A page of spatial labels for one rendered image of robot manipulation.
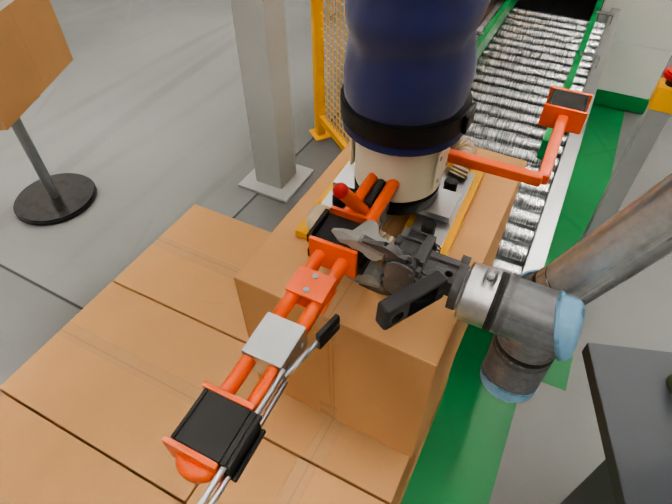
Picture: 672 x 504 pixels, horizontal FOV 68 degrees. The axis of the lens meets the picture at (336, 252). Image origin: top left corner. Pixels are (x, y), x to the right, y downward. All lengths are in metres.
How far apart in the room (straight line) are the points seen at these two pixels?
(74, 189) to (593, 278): 2.59
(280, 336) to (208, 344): 0.75
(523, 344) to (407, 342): 0.19
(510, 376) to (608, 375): 0.45
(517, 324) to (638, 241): 0.20
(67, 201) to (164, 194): 0.48
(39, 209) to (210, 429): 2.39
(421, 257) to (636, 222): 0.29
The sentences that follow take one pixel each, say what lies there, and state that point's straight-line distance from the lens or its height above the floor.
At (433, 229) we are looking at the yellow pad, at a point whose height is 1.05.
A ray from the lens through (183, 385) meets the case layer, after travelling 1.37.
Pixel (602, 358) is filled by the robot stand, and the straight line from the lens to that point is 1.26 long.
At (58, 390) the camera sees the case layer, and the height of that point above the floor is 0.54.
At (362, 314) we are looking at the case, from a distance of 0.87.
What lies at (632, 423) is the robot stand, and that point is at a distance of 1.20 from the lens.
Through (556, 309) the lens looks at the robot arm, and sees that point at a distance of 0.73.
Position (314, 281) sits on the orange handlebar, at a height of 1.14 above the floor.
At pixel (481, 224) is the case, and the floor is 1.00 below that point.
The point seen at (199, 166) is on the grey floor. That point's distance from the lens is 2.94.
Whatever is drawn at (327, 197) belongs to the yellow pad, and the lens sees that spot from 1.04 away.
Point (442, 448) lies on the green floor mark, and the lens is 1.87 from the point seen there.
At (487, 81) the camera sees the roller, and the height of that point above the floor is 0.53.
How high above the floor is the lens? 1.70
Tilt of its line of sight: 47 degrees down
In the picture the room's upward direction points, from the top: straight up
